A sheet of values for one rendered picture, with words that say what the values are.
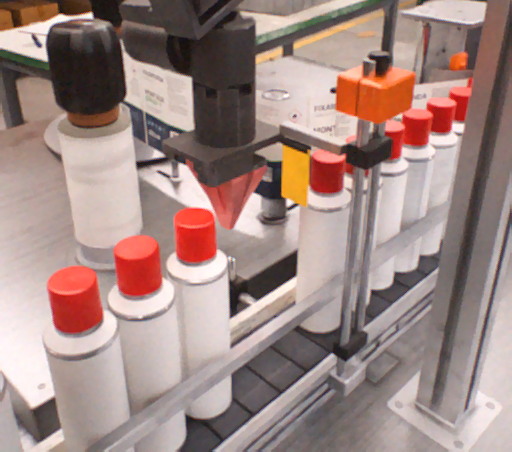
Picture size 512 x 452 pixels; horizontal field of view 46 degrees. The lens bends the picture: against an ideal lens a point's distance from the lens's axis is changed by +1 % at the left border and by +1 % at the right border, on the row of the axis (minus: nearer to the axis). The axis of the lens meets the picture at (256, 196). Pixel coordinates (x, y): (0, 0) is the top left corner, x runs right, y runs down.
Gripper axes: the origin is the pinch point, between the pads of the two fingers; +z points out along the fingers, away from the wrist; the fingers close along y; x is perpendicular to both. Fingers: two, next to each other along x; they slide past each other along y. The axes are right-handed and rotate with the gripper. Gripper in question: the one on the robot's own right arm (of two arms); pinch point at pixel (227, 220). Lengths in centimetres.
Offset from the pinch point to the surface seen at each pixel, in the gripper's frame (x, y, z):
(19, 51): -149, -49, 21
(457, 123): 7.3, -32.1, -3.3
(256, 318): 3.3, -0.9, 11.2
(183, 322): 6.7, 11.3, 2.3
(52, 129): -63, -14, 12
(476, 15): 0.5, -47.0, -13.0
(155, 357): 8.5, 15.5, 2.1
